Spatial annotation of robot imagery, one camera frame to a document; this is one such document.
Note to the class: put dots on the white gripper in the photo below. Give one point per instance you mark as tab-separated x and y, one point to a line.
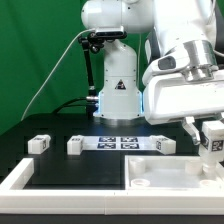
170	98

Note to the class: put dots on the white square tabletop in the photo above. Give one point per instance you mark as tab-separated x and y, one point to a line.
171	173

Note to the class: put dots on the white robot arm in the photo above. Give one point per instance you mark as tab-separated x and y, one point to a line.
154	28

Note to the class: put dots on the fiducial marker sheet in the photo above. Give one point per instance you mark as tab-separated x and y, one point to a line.
116	143

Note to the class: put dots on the white U-shaped fence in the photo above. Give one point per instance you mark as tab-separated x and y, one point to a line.
15	199

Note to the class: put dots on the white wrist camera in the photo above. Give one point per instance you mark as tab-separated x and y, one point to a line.
176	61

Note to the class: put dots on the silver base camera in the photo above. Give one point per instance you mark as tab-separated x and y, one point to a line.
111	32

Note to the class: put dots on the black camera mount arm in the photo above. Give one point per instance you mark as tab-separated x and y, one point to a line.
91	103

